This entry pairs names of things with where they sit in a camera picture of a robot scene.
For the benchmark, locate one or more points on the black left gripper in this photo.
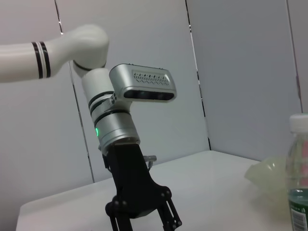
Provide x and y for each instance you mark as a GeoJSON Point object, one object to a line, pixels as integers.
{"type": "Point", "coordinates": [132, 183]}

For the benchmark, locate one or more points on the clear green-label water bottle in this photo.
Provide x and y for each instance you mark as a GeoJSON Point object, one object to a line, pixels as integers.
{"type": "Point", "coordinates": [299, 168]}

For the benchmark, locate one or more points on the pale green fruit plate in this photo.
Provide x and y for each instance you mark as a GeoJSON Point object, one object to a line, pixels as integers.
{"type": "Point", "coordinates": [269, 173]}

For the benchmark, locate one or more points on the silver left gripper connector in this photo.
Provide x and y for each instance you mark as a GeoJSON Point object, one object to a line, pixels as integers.
{"type": "Point", "coordinates": [150, 160]}

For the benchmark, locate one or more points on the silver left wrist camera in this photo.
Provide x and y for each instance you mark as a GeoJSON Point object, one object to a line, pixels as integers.
{"type": "Point", "coordinates": [144, 81]}

